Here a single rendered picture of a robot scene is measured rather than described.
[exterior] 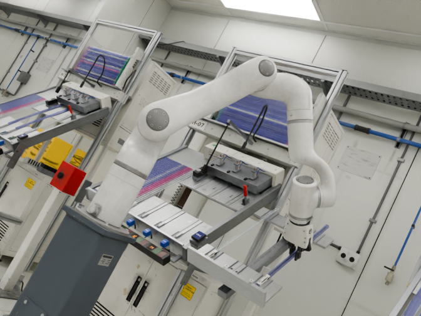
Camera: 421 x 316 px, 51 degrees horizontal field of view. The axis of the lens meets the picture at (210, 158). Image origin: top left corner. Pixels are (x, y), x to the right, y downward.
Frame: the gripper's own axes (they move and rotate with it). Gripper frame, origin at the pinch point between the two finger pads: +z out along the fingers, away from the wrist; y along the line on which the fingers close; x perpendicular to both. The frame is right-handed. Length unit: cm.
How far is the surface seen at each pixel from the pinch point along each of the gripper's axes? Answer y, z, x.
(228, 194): 54, 10, -28
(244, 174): 55, 4, -41
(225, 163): 69, 4, -43
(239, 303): 10.9, 19.3, 18.1
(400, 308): -37.8, 7.5, -8.2
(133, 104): 184, 7, -75
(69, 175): 141, 17, 9
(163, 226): 58, 10, 13
